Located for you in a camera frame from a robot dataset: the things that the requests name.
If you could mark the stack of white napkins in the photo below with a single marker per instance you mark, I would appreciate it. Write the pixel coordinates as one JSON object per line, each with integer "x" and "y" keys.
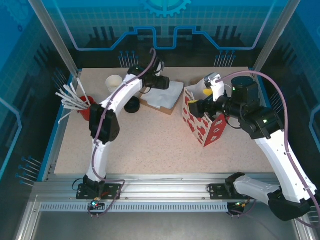
{"x": 167, "y": 97}

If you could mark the red and white paper bag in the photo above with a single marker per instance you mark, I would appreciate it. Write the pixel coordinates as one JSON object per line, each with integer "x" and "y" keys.
{"x": 197, "y": 130}

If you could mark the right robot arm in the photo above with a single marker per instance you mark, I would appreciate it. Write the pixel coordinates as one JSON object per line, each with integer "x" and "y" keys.
{"x": 282, "y": 162}

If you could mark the white napkin on cardboard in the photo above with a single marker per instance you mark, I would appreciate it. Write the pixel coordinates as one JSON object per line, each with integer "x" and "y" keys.
{"x": 162, "y": 110}

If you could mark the stack of black lids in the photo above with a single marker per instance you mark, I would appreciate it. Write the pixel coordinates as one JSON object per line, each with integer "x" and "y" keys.
{"x": 132, "y": 106}

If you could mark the stack of white paper cups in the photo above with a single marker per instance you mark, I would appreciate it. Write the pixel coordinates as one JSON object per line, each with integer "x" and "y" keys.
{"x": 113, "y": 81}

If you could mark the small LED circuit board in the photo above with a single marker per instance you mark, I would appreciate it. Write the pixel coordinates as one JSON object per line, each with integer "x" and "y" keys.
{"x": 95, "y": 204}
{"x": 241, "y": 204}

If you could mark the aluminium frame post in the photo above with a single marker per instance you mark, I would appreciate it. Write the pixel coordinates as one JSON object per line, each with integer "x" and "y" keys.
{"x": 270, "y": 40}
{"x": 60, "y": 40}

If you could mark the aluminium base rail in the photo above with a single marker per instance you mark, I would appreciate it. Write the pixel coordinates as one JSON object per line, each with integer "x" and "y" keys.
{"x": 162, "y": 187}

